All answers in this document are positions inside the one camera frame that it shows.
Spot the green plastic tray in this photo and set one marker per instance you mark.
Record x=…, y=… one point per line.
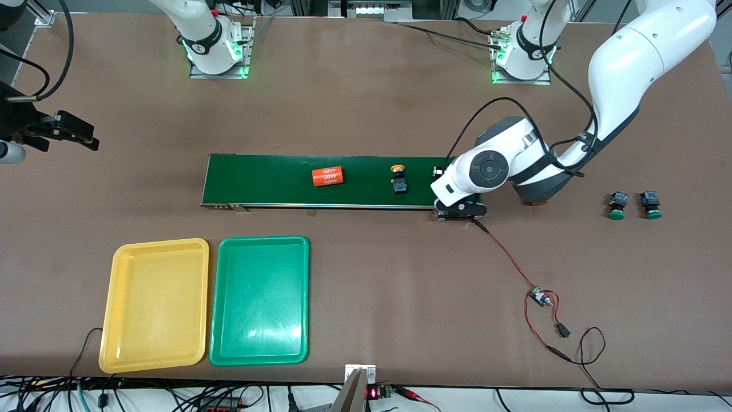
x=257, y=309

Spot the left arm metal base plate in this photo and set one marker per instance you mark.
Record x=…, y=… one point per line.
x=543, y=81

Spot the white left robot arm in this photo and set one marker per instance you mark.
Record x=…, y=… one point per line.
x=629, y=63

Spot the small black controller board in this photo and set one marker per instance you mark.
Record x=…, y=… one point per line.
x=537, y=296

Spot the white lit panel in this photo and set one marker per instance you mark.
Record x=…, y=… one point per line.
x=366, y=8

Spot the aluminium frame profile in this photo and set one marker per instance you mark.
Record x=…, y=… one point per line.
x=44, y=18

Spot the green conveyor belt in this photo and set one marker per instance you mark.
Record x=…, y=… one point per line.
x=257, y=180

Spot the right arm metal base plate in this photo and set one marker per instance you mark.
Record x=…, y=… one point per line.
x=249, y=46

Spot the yellow plastic tray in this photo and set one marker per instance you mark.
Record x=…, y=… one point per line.
x=148, y=309

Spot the red digit display module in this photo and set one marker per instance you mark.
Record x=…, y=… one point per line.
x=373, y=393

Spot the red clip lead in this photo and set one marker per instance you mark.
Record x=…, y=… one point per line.
x=412, y=393

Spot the green mushroom push button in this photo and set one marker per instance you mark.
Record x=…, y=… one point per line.
x=650, y=199
x=617, y=200

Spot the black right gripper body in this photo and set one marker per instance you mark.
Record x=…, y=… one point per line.
x=16, y=117

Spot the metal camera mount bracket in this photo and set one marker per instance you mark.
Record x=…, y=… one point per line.
x=354, y=395

